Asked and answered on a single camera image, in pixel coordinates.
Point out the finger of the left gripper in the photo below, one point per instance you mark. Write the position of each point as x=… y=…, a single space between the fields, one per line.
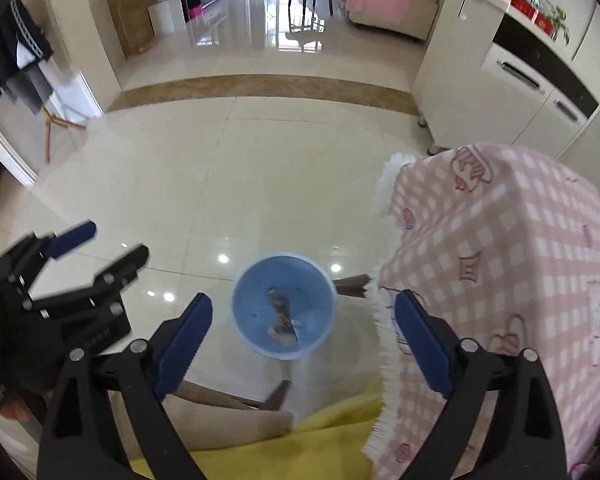
x=21 y=265
x=106 y=288

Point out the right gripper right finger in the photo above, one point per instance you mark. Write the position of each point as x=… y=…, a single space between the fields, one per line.
x=524 y=438

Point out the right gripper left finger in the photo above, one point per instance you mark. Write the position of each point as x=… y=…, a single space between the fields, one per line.
x=80 y=439

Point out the blue trash bin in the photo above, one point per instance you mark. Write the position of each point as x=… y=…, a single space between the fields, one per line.
x=284 y=306

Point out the pink checkered tablecloth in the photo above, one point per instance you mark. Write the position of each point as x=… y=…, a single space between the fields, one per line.
x=503 y=243

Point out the yellow trousers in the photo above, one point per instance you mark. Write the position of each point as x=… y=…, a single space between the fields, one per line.
x=227 y=440

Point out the clothes drying rack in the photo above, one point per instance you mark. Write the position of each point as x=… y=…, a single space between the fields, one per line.
x=37 y=96

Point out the white small bin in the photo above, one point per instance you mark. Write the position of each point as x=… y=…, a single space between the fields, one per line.
x=167 y=17

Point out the white sideboard cabinet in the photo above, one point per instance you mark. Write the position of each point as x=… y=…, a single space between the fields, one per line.
x=490 y=75

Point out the pink blanket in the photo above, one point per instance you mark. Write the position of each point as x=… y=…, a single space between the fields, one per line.
x=390 y=11

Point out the red gift box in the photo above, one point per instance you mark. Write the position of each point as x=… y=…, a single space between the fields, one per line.
x=535 y=14

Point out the potted green plant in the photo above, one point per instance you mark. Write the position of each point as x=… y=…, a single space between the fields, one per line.
x=558 y=18

